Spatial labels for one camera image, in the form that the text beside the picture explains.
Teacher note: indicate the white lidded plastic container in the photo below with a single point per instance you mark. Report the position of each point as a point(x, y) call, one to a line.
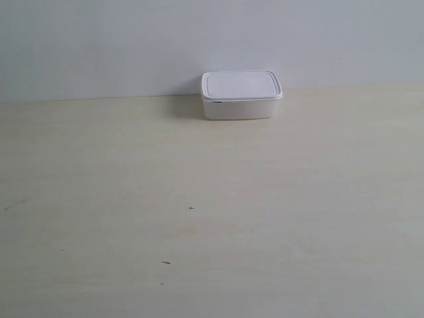
point(240, 95)

